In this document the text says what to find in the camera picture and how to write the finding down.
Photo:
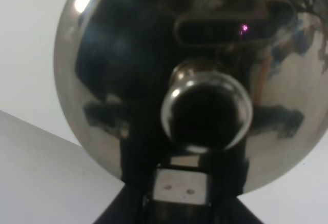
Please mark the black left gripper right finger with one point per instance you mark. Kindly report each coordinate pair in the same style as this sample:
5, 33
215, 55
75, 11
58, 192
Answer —
238, 208

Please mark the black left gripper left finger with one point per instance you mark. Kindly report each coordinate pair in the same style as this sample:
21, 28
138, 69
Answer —
123, 203

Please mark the stainless steel teapot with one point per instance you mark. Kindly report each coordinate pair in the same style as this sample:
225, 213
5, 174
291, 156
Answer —
234, 89

